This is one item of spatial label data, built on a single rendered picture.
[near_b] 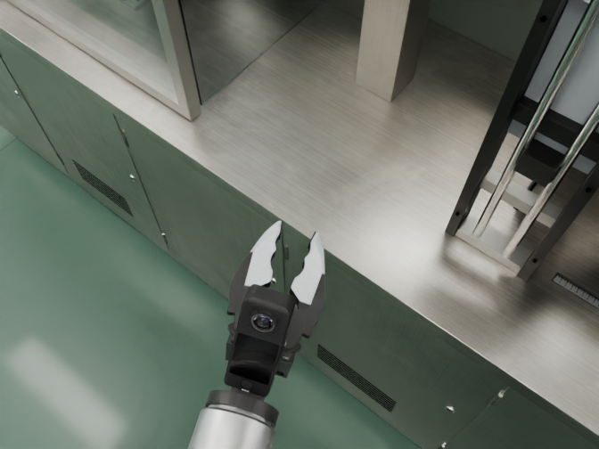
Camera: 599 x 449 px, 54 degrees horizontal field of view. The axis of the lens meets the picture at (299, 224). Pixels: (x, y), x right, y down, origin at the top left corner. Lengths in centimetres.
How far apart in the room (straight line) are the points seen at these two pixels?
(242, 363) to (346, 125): 72
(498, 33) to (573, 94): 58
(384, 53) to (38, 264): 147
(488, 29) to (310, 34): 38
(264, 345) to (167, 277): 152
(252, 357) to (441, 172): 68
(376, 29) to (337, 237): 39
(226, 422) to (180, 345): 139
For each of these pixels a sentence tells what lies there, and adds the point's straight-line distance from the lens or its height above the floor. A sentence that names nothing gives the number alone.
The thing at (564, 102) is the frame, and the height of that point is 125.
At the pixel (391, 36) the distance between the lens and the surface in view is 113.
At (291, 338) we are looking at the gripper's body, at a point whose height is 124.
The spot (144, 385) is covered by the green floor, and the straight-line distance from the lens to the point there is 192.
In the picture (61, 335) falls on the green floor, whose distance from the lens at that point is 206.
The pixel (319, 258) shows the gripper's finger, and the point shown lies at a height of 124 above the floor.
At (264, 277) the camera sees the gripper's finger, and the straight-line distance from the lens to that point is 61.
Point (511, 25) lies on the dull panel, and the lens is 134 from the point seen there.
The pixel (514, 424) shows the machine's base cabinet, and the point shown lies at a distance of 122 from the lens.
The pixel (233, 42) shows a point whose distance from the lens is 122.
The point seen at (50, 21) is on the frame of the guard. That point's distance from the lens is 146.
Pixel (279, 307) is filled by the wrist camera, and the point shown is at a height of 132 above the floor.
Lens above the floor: 180
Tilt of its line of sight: 59 degrees down
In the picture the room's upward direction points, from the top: straight up
